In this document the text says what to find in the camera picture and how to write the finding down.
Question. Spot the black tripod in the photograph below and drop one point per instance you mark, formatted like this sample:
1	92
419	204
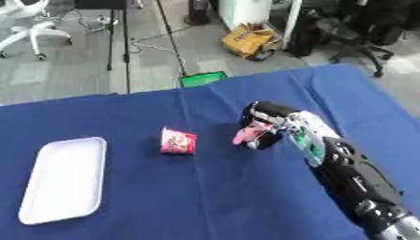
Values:
123	37

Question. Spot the white cabinet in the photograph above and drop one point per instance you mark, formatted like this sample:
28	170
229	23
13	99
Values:
246	12

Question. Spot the white office chair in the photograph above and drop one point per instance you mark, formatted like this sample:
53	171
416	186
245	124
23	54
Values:
27	28

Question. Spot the pink packet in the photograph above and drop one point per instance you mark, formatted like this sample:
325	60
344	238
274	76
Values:
247	133

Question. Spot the red snack cup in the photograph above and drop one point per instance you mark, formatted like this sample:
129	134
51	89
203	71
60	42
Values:
178	141

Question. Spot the yellow bag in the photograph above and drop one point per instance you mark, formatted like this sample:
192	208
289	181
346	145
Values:
250	40

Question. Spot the black office chair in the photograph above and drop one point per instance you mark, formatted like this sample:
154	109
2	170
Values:
355	34

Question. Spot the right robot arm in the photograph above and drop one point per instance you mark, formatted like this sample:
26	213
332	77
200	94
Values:
350	175

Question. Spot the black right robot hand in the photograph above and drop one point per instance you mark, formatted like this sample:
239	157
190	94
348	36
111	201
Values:
267	112

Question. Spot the white rectangular tray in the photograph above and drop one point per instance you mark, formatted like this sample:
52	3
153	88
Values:
65	179

